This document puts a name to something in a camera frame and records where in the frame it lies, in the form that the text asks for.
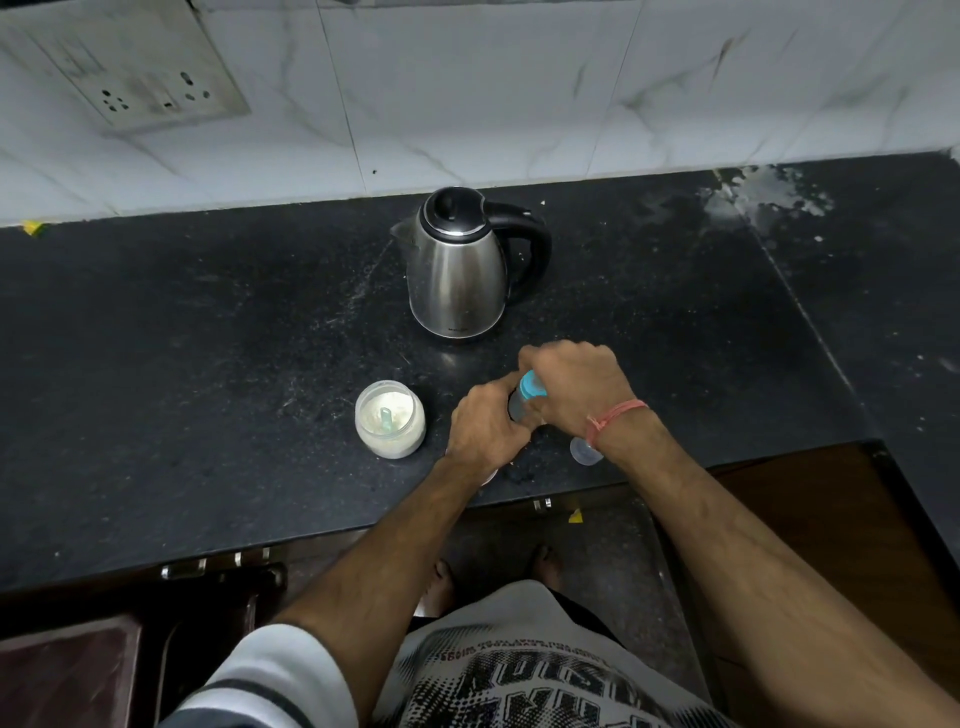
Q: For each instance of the person's right hand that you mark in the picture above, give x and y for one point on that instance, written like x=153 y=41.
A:
x=577 y=386

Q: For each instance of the person's left hand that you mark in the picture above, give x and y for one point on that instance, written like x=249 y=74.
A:
x=484 y=429

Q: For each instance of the person's left fingers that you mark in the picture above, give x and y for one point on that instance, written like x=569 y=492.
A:
x=504 y=384

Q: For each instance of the person's right fingers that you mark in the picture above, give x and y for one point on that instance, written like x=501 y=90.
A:
x=544 y=358

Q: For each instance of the person's left forearm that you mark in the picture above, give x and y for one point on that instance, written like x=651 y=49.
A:
x=382 y=555

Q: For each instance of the person's right forearm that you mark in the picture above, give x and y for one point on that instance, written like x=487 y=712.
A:
x=757 y=585

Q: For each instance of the red thread wristband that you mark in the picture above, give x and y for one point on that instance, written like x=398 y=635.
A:
x=611 y=418

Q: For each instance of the clear plastic bottle cap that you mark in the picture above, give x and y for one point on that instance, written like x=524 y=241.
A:
x=585 y=452

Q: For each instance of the white jar of powder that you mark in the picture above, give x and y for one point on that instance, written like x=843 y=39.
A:
x=390 y=420

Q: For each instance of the stainless steel electric kettle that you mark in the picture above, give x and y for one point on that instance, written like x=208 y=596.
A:
x=465 y=266

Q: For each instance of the green plastic scoop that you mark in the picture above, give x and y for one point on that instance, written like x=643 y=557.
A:
x=385 y=420

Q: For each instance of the person's right foot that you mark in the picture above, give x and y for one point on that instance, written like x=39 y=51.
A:
x=546 y=564

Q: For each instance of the person's foot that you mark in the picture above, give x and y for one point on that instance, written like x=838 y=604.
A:
x=546 y=564
x=439 y=589

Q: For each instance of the person's left foot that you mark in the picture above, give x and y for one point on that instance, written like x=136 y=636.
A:
x=439 y=589

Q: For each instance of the white printed t-shirt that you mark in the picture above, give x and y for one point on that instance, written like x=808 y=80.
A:
x=480 y=660

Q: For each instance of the brown wooden cabinet door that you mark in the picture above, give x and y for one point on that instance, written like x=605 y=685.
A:
x=832 y=540

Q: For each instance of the dark wooden cabinet door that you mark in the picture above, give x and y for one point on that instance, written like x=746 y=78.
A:
x=112 y=645

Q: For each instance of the white wall socket panel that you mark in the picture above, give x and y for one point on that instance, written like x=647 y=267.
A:
x=142 y=67

